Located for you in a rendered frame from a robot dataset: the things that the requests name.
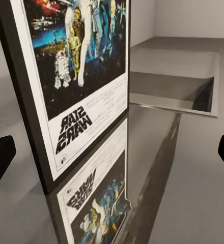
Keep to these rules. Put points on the poster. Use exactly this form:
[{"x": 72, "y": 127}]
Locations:
[{"x": 69, "y": 61}]

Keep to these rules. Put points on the drop in sink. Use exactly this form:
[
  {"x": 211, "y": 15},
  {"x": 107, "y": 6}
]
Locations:
[{"x": 178, "y": 80}]

